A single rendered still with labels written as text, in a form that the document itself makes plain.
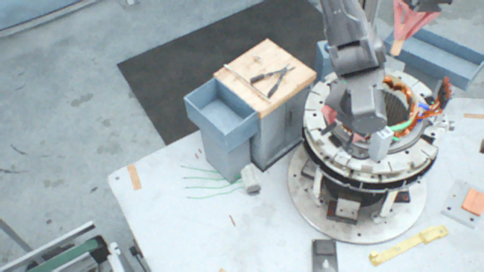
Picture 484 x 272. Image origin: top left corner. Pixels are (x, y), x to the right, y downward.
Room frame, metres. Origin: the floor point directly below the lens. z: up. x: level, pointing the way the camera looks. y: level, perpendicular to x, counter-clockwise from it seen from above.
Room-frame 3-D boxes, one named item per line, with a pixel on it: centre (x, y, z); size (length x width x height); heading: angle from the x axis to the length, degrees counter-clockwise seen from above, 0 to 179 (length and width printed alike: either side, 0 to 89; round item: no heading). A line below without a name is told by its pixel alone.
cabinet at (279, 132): (0.87, -0.10, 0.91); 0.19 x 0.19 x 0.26; 36
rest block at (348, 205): (0.57, -0.28, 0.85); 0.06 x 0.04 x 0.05; 69
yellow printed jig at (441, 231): (0.47, -0.42, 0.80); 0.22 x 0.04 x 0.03; 108
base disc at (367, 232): (0.67, -0.33, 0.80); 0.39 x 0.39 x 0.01
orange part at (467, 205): (0.56, -0.63, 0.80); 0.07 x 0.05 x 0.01; 140
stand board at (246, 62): (0.87, -0.10, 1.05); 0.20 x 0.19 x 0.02; 126
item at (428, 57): (0.89, -0.56, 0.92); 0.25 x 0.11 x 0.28; 44
